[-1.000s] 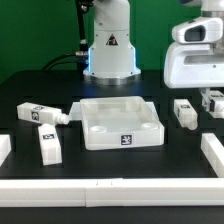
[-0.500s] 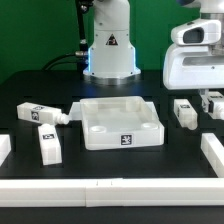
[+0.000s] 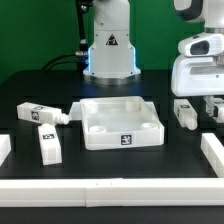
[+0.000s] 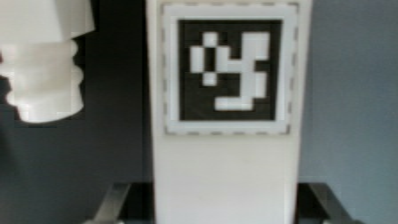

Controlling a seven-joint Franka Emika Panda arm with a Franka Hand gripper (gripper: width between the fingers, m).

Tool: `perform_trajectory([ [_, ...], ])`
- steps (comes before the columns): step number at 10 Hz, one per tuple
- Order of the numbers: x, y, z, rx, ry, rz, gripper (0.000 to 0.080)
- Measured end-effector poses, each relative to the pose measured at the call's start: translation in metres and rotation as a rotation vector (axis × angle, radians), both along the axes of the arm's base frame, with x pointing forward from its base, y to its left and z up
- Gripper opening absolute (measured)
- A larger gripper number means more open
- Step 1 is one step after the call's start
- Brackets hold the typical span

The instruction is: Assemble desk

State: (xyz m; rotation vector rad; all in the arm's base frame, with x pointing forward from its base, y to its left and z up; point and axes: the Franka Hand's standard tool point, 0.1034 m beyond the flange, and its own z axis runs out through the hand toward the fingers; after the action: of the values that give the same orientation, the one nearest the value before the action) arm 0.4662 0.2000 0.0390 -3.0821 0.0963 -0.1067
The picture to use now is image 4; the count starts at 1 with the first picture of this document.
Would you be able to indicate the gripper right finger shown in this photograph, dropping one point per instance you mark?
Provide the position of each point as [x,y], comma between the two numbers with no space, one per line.
[337,216]

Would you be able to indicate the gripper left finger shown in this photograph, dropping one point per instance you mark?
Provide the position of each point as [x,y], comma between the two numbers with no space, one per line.
[110,207]

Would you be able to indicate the white leg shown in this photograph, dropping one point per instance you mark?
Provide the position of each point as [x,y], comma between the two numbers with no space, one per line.
[227,57]
[41,24]

